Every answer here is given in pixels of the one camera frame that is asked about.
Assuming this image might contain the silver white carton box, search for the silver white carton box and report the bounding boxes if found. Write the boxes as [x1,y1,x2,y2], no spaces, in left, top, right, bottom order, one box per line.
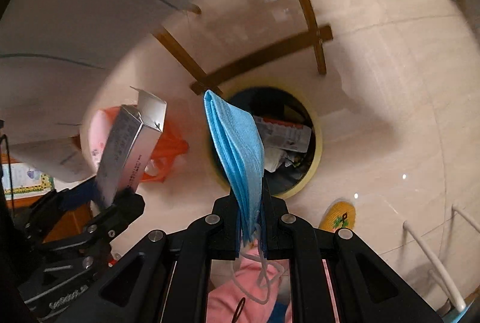
[94,90,167,210]

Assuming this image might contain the blue face mask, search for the blue face mask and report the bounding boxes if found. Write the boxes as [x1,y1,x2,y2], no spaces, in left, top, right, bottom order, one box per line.
[202,89,281,305]

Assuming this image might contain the black round trash bin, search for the black round trash bin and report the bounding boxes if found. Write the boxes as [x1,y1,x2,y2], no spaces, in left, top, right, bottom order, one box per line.
[225,85,323,199]

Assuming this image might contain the yellow slipper right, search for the yellow slipper right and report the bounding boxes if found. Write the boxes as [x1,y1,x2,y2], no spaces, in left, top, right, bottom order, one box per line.
[318,199,356,233]

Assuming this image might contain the pink pajama legs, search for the pink pajama legs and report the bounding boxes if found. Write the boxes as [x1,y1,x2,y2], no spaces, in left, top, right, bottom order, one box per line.
[206,245,293,322]

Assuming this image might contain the orange plastic bag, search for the orange plastic bag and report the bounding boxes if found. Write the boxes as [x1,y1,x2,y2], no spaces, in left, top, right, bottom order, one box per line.
[89,107,190,182]

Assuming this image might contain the wooden table legs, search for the wooden table legs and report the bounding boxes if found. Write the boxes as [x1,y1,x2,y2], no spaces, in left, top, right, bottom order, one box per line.
[154,0,334,95]

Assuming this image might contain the white metal chair frame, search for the white metal chair frame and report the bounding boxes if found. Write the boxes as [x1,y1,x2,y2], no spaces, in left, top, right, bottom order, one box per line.
[401,199,479,312]

